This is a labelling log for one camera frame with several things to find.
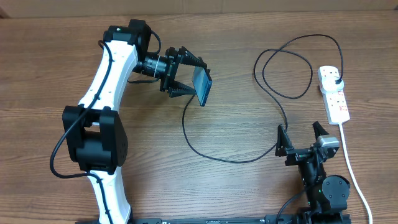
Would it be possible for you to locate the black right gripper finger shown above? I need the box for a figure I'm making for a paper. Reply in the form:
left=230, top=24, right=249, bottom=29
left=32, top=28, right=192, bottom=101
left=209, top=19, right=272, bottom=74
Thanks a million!
left=312, top=121, right=328, bottom=139
left=275, top=124, right=294, bottom=156

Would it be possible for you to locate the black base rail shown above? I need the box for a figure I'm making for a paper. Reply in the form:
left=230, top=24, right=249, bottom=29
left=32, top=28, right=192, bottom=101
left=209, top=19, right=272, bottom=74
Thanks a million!
left=129, top=215, right=351, bottom=224

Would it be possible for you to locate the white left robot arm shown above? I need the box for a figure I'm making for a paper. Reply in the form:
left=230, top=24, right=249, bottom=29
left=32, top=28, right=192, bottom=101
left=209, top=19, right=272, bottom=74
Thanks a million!
left=60, top=19, right=212, bottom=223

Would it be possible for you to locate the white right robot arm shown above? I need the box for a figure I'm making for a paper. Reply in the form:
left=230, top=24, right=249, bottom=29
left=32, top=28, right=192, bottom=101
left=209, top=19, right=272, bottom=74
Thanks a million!
left=265, top=121, right=351, bottom=223

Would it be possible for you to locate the white power strip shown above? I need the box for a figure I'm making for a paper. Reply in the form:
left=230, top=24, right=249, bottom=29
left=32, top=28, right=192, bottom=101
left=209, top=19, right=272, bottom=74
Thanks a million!
left=318, top=65, right=350, bottom=125

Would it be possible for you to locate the Galaxy S24+ smartphone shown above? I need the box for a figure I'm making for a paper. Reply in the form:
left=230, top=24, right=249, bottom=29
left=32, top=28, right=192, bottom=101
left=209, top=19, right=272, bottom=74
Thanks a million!
left=192, top=67, right=212, bottom=106

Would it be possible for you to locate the white charger plug adapter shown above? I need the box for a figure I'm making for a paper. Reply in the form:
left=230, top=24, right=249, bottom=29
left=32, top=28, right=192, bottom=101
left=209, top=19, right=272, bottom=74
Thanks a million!
left=320, top=77, right=345, bottom=94

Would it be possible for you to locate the white power strip cord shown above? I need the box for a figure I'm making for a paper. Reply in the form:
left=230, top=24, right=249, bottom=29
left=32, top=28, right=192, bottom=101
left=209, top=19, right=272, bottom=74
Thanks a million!
left=338, top=123, right=374, bottom=224

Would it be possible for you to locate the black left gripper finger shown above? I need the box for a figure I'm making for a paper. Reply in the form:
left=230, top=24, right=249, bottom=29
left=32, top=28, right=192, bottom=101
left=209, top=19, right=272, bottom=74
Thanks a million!
left=178, top=46, right=207, bottom=68
left=169, top=80, right=196, bottom=98

